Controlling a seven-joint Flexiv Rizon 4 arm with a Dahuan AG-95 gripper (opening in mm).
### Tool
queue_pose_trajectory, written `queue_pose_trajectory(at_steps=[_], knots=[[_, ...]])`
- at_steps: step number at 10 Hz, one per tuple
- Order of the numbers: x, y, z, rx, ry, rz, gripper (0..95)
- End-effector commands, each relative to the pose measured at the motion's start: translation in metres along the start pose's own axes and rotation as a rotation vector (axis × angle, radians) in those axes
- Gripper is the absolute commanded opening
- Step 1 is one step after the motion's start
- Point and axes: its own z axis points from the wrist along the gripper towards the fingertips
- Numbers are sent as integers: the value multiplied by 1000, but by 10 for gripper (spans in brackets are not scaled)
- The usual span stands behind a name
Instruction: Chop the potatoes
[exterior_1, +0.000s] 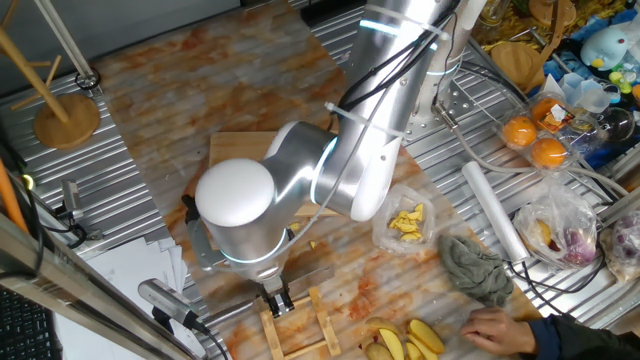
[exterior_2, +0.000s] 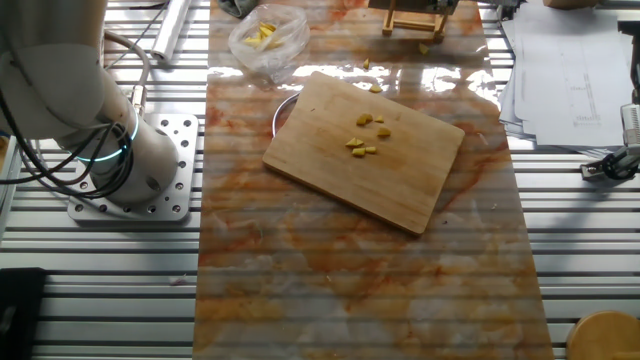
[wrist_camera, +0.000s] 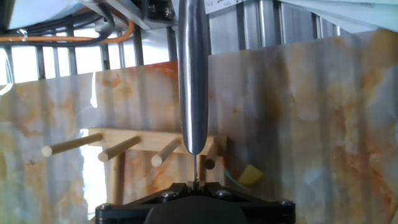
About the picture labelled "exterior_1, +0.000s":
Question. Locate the blue cloth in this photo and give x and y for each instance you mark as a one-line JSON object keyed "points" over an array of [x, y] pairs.
{"points": [[610, 155]]}

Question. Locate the plastic bag of vegetables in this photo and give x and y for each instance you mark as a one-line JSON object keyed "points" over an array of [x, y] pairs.
{"points": [[555, 205]]}

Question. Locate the small yellow potato wedge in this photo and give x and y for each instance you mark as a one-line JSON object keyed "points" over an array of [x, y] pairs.
{"points": [[413, 352]]}

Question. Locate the purple onion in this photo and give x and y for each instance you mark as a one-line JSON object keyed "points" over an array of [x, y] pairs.
{"points": [[580, 247]]}

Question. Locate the glass bowl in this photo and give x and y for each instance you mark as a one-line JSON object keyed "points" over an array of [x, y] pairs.
{"points": [[617, 125]]}

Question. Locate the white plastic wrap roll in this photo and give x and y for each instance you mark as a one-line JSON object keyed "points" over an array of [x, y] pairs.
{"points": [[495, 215]]}

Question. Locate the white stand legs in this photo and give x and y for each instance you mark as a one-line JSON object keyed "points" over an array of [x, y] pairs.
{"points": [[60, 32]]}

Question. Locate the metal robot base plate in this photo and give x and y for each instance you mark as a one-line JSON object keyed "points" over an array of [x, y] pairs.
{"points": [[460, 115]]}

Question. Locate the wooden knife rack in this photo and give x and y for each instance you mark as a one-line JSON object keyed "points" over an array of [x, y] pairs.
{"points": [[325, 325]]}

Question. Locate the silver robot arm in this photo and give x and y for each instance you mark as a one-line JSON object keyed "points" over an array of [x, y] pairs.
{"points": [[235, 200]]}

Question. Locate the bananas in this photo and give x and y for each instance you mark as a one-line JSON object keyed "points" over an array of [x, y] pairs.
{"points": [[426, 336]]}

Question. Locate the orange fruit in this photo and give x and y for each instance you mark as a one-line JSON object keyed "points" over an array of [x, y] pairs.
{"points": [[519, 131], [548, 153]]}

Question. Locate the wooden stand with round base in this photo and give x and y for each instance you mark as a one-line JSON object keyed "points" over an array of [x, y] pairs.
{"points": [[67, 122]]}

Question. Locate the round wooden plate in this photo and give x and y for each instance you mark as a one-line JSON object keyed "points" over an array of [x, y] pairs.
{"points": [[517, 62]]}

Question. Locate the aluminium frame bar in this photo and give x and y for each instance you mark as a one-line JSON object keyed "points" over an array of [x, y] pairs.
{"points": [[75, 295]]}

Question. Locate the clear plastic bag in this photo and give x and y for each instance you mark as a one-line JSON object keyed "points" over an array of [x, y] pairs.
{"points": [[385, 235]]}

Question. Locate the silver camera bracket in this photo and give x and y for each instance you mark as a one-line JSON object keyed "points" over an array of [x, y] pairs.
{"points": [[200, 250]]}

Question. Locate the black keyboard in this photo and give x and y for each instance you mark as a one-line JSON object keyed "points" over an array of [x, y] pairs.
{"points": [[25, 330]]}

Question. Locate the clear plastic fruit tray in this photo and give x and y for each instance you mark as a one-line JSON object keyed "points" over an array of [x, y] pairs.
{"points": [[572, 137]]}

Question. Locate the potato inside bag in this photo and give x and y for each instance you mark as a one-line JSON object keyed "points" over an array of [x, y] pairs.
{"points": [[541, 232]]}

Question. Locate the small wooden stand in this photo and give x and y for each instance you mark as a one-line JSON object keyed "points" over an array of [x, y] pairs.
{"points": [[550, 10]]}

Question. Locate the pile of potato slices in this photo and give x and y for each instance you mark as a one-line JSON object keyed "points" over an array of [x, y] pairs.
{"points": [[407, 222]]}

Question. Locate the wooden cutting board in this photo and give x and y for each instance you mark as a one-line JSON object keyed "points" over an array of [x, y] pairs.
{"points": [[235, 145]]}

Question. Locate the stack of white papers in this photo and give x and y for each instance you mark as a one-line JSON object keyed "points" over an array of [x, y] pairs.
{"points": [[115, 270]]}

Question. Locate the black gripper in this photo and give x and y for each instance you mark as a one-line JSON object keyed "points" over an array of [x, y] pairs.
{"points": [[272, 286]]}

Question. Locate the blue plush toy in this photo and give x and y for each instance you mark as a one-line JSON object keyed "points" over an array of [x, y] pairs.
{"points": [[602, 47]]}

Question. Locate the grey green cloth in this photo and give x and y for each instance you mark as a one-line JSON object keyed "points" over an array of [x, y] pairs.
{"points": [[475, 270]]}

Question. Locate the dark fabric garment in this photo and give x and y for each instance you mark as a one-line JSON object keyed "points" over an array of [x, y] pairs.
{"points": [[585, 340]]}

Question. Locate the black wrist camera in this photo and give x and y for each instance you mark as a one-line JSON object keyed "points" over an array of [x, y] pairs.
{"points": [[190, 210]]}

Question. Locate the silver bar camera on mount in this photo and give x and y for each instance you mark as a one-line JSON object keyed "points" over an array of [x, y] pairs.
{"points": [[165, 297]]}

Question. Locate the plastic bag with purple vegetables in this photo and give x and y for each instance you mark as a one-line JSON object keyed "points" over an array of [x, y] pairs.
{"points": [[625, 240]]}

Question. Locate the orange with label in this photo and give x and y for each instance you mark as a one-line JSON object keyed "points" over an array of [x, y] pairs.
{"points": [[540, 109]]}

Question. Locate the orange marble pattern mat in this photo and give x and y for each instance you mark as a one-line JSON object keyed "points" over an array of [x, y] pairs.
{"points": [[225, 75]]}

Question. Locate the bare person hand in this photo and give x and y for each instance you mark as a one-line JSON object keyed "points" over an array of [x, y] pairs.
{"points": [[500, 332]]}

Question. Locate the orange pole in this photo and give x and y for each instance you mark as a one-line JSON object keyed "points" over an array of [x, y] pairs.
{"points": [[10, 200]]}

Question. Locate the clear measuring cup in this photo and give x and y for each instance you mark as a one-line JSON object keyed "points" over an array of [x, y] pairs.
{"points": [[592, 97]]}

